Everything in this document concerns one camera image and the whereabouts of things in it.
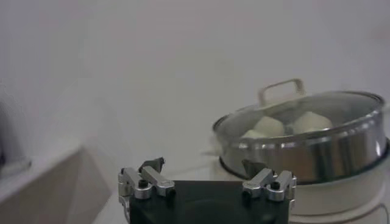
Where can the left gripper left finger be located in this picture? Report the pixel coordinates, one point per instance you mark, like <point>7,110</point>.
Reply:
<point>158,182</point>

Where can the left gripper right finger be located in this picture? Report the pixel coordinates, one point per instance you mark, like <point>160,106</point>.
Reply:
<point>259,181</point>

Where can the white steamed baozi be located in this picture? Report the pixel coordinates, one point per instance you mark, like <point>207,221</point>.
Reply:
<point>253,134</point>
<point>269,126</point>
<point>310,121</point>

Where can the stainless steel steamer basket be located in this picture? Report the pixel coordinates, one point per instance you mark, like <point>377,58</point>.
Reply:
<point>320,158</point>

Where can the cream electric cooker base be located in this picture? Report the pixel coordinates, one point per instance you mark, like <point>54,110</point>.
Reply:
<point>335,198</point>

